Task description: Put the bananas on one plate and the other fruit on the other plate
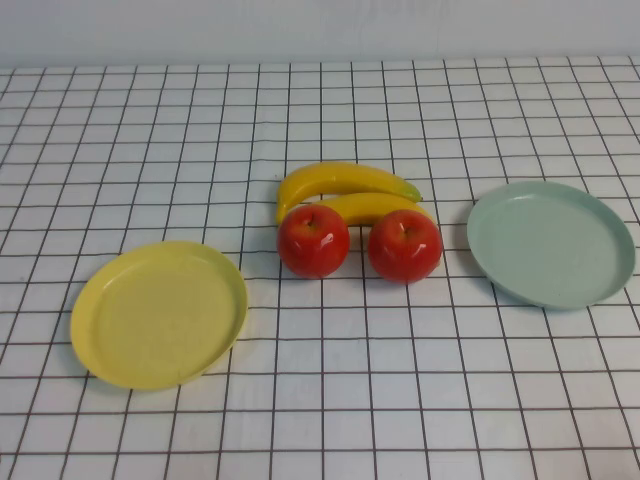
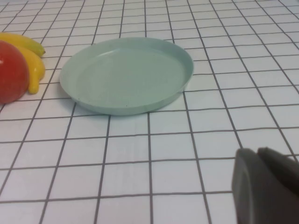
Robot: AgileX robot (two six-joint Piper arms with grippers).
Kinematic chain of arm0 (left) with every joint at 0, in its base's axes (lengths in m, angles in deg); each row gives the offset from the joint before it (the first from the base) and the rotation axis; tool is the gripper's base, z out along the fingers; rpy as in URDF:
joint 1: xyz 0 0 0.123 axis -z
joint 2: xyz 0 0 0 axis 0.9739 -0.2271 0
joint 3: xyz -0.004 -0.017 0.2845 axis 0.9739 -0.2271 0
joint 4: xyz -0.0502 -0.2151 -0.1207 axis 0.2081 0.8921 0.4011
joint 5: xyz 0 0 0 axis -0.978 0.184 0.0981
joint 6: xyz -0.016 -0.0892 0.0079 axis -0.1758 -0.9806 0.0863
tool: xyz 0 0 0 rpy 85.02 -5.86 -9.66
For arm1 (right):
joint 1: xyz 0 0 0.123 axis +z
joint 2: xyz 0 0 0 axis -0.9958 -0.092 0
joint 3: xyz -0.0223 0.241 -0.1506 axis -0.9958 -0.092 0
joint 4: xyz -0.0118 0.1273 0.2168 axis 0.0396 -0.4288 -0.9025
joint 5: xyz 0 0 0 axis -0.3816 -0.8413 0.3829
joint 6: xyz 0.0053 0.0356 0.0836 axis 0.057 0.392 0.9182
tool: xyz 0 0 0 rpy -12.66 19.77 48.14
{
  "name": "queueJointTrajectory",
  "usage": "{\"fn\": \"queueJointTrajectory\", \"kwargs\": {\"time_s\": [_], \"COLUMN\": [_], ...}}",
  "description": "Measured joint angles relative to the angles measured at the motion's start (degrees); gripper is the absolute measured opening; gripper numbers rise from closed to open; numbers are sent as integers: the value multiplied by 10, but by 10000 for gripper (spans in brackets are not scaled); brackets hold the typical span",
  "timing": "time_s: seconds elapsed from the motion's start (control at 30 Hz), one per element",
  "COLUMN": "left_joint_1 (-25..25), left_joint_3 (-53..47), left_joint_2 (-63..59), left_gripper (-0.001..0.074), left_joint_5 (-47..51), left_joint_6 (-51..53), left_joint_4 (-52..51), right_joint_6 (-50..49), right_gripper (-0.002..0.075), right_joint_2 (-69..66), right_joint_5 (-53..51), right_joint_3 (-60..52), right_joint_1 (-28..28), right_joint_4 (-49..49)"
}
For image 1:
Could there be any red apple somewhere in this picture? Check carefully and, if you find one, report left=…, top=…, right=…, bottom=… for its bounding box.
left=277, top=203, right=351, bottom=279
left=367, top=208, right=444, bottom=285

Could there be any yellow banana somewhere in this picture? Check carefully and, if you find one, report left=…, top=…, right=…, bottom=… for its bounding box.
left=275, top=162, right=424, bottom=226
left=314, top=192, right=439, bottom=229

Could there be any yellow plastic plate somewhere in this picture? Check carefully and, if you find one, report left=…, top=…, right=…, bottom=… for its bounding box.
left=69, top=240, right=250, bottom=391

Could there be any pale green plastic plate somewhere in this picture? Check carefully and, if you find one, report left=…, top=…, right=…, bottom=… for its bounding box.
left=467, top=180, right=637, bottom=311

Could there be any white black-grid tablecloth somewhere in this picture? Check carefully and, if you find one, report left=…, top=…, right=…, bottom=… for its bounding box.
left=0, top=58, right=640, bottom=480

